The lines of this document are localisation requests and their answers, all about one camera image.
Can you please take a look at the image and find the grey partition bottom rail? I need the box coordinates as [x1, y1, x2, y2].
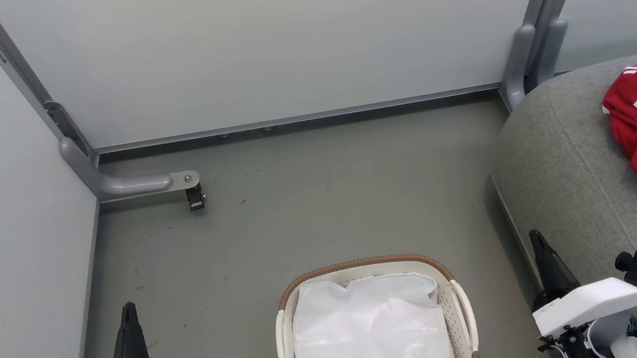
[63, 201, 114, 358]
[91, 83, 504, 156]

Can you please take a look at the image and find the white plastic bag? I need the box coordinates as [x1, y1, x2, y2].
[288, 268, 457, 358]

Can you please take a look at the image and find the small black caster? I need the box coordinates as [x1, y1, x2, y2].
[184, 184, 207, 213]

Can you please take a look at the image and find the grey fabric sofa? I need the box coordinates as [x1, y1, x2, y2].
[482, 52, 637, 358]

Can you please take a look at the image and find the white basket with brown rim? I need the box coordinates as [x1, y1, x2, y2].
[269, 248, 481, 358]

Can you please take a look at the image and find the grey slim partition post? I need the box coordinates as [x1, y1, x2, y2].
[0, 0, 100, 176]

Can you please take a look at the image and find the grey partition foot bracket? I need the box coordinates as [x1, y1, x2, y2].
[59, 126, 202, 206]

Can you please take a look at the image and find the grey double partition post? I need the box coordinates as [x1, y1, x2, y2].
[491, 0, 599, 113]

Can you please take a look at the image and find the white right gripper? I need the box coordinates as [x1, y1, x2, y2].
[525, 220, 637, 358]

